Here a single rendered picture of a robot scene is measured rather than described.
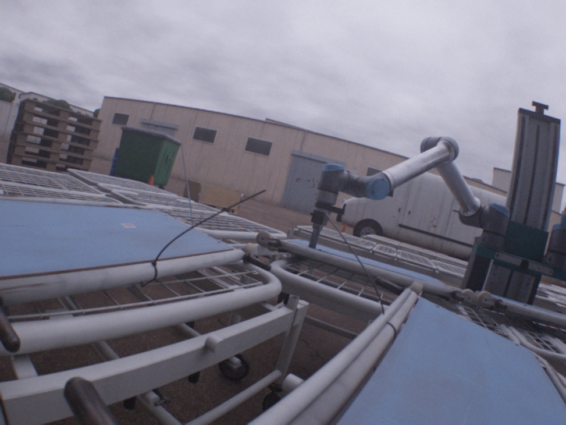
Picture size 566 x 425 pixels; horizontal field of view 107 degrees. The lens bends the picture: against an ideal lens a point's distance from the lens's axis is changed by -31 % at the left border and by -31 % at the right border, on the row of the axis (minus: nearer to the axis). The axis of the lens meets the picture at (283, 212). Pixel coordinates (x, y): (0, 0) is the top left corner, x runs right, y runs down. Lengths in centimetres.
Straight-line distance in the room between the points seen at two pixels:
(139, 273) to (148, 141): 635
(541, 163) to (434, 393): 209
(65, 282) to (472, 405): 54
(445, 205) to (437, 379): 834
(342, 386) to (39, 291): 39
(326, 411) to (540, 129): 231
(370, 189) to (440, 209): 749
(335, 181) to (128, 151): 620
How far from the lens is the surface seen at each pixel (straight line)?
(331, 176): 123
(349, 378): 29
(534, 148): 234
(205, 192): 687
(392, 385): 32
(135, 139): 705
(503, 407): 43
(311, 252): 115
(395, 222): 840
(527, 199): 225
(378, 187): 118
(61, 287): 47
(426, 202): 855
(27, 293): 45
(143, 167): 687
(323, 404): 24
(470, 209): 197
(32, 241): 59
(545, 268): 203
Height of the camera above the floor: 74
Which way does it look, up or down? 3 degrees down
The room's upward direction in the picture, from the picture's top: 15 degrees clockwise
